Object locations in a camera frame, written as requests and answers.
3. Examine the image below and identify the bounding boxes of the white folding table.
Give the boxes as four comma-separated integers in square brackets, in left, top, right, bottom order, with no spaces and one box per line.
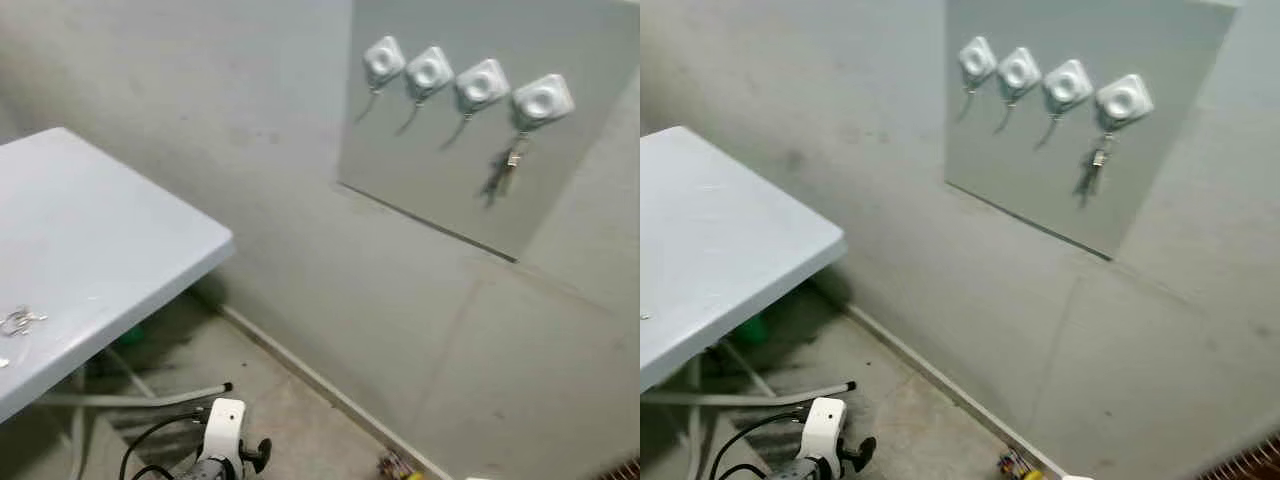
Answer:
[640,126,847,393]
[0,127,236,422]

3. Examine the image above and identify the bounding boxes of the small yellow toy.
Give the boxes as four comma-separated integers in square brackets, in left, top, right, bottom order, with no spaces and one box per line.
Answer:
[997,448,1041,480]
[377,452,426,480]

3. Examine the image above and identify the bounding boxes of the white metal table leg frame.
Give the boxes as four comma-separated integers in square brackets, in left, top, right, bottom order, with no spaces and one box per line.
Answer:
[40,345,234,480]
[640,340,857,480]

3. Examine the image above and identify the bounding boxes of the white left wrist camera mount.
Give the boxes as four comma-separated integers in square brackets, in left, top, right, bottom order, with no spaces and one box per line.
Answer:
[805,397,849,462]
[203,398,247,462]

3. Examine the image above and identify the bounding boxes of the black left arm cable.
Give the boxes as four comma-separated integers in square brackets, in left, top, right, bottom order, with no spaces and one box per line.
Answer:
[708,408,809,480]
[120,410,208,480]

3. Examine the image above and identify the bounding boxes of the grey wall panel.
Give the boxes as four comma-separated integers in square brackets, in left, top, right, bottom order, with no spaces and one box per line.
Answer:
[945,0,1247,261]
[337,0,641,263]

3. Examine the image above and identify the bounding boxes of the hanging metal key bunch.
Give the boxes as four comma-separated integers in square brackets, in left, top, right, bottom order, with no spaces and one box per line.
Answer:
[503,133,530,196]
[1088,131,1113,193]

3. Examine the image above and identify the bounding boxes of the white square wall hook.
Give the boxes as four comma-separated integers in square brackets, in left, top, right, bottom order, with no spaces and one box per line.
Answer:
[511,73,576,136]
[1095,73,1155,133]
[362,36,407,95]
[1042,58,1094,120]
[455,58,512,121]
[996,46,1043,105]
[958,36,999,94]
[405,46,456,106]

